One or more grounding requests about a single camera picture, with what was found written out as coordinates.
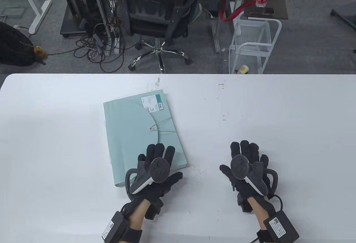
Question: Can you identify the person's right hand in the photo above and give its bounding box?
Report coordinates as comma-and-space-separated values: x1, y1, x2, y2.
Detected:
219, 140, 272, 199

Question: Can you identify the person's left hand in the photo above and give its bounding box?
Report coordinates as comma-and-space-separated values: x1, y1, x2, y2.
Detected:
130, 143, 184, 203

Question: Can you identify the black and white handheld controller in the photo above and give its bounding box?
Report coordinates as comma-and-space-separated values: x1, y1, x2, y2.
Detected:
125, 157, 170, 199
230, 154, 278, 196

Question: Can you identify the light green accordion folder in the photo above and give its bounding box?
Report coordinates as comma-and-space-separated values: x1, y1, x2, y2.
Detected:
103, 89, 188, 188

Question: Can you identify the black labelled wrist box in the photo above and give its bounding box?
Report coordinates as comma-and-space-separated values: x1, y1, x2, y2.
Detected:
102, 211, 128, 242
263, 210, 300, 243

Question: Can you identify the black smartphone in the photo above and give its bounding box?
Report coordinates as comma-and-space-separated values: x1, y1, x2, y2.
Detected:
248, 7, 275, 14

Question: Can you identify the dark brown side table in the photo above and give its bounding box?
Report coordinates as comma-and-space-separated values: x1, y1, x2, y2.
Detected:
243, 0, 289, 20

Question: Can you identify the black floor box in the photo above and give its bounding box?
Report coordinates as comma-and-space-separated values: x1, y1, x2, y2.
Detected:
207, 0, 220, 18

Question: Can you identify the black office chair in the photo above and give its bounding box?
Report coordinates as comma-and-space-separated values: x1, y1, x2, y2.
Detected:
117, 0, 201, 72

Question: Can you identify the black stand base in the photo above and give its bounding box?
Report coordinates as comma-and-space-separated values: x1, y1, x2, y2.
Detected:
330, 2, 356, 32

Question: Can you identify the brown plush toy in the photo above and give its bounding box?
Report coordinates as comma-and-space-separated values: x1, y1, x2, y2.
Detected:
33, 47, 48, 59

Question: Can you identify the black rolling stand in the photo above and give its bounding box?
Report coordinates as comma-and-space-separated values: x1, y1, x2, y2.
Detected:
60, 12, 92, 38

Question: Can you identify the black backpack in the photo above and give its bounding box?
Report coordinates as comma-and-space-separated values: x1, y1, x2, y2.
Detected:
0, 22, 46, 67

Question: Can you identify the grey floor outlet plate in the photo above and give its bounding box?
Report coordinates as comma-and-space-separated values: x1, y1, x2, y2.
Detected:
0, 7, 27, 18

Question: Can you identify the black wrist camera block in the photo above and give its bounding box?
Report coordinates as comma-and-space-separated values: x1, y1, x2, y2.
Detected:
237, 193, 255, 213
146, 198, 164, 220

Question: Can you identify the black wrist strap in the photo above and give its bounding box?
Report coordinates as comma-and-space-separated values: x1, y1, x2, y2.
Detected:
256, 228, 269, 243
120, 226, 143, 243

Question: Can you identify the black braided cable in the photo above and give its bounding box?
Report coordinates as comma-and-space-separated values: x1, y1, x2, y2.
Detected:
267, 194, 283, 213

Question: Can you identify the silver aluminium profile post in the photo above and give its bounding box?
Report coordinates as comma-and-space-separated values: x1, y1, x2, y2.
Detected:
211, 20, 221, 53

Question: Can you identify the white wire basket cart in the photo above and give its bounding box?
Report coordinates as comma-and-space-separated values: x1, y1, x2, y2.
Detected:
229, 18, 282, 74

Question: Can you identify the tangle of black cables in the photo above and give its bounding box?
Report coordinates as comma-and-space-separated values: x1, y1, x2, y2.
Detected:
74, 23, 138, 73

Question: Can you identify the silver aluminium frame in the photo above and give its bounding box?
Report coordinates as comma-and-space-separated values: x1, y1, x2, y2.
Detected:
88, 0, 124, 57

